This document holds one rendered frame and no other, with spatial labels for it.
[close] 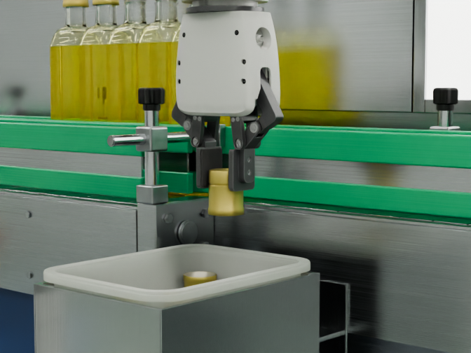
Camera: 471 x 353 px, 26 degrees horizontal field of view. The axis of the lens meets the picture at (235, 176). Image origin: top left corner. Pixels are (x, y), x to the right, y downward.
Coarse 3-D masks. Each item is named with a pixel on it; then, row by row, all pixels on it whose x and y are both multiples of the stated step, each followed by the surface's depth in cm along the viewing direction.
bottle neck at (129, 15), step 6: (126, 0) 131; (132, 0) 131; (138, 0) 131; (144, 0) 131; (126, 6) 131; (132, 6) 131; (138, 6) 131; (144, 6) 132; (126, 12) 131; (132, 12) 131; (138, 12) 131; (144, 12) 132; (126, 18) 131; (132, 18) 131; (138, 18) 131; (144, 18) 132
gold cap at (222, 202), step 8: (216, 168) 101; (224, 168) 101; (216, 176) 98; (224, 176) 98; (216, 184) 98; (224, 184) 98; (216, 192) 98; (224, 192) 98; (232, 192) 98; (240, 192) 99; (216, 200) 98; (224, 200) 98; (232, 200) 98; (240, 200) 99; (208, 208) 100; (216, 208) 99; (224, 208) 98; (232, 208) 98; (240, 208) 99
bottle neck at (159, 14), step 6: (156, 0) 128; (162, 0) 127; (168, 0) 127; (174, 0) 127; (156, 6) 128; (162, 6) 127; (168, 6) 127; (174, 6) 127; (156, 12) 128; (162, 12) 127; (168, 12) 127; (174, 12) 127; (156, 18) 128; (162, 18) 127; (168, 18) 127; (174, 18) 127
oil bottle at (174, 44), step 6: (180, 24) 124; (174, 36) 124; (174, 42) 124; (174, 48) 124; (174, 54) 124; (174, 60) 124; (174, 66) 124; (174, 72) 124; (174, 78) 124; (174, 84) 125; (174, 90) 125; (174, 96) 125; (174, 102) 125; (174, 120) 125; (222, 120) 125; (228, 120) 126
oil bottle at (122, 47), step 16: (112, 32) 132; (128, 32) 130; (112, 48) 131; (128, 48) 129; (112, 64) 132; (128, 64) 130; (112, 80) 132; (128, 80) 130; (112, 96) 132; (128, 96) 130; (112, 112) 132; (128, 112) 130
